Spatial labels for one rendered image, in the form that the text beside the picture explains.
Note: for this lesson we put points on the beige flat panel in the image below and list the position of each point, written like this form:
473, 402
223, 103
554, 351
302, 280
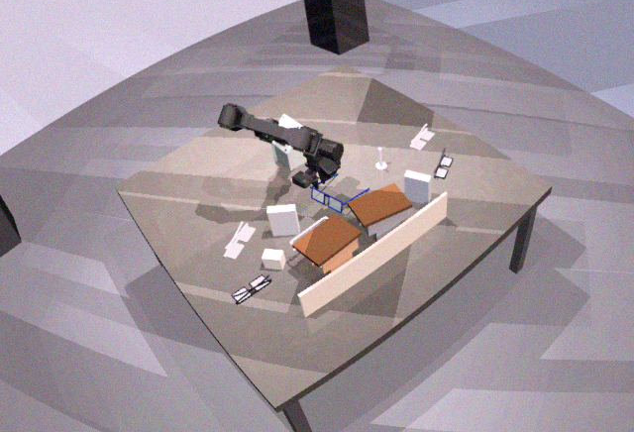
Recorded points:
359, 267

